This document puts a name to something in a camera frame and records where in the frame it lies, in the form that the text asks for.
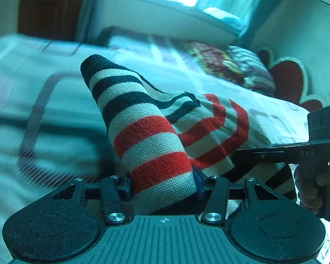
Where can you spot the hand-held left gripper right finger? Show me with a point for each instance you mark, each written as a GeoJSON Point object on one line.
{"type": "Point", "coordinates": [200, 184]}

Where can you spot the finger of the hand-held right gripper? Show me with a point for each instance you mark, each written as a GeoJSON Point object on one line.
{"type": "Point", "coordinates": [261, 156]}

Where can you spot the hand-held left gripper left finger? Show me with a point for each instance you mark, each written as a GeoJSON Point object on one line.
{"type": "Point", "coordinates": [126, 189]}

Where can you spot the striped knit sweater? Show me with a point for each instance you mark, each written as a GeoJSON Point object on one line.
{"type": "Point", "coordinates": [154, 143]}

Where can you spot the person's right hand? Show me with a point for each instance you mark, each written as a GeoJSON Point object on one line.
{"type": "Point", "coordinates": [305, 187]}

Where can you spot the red heart headboard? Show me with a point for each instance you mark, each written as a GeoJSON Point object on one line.
{"type": "Point", "coordinates": [287, 79]}

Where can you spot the red printed pillow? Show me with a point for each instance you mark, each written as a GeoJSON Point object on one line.
{"type": "Point", "coordinates": [217, 62]}

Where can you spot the white patterned bed sheet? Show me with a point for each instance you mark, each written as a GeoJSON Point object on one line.
{"type": "Point", "coordinates": [57, 101]}

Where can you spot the dark curtain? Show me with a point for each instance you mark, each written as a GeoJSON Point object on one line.
{"type": "Point", "coordinates": [264, 8]}

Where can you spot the white pink pillow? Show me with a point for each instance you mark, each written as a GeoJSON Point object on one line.
{"type": "Point", "coordinates": [154, 49]}

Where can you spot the folded cloth on windowsill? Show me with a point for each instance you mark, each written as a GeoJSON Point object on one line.
{"type": "Point", "coordinates": [225, 18]}

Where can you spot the brown wooden door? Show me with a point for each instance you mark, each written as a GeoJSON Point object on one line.
{"type": "Point", "coordinates": [49, 8]}

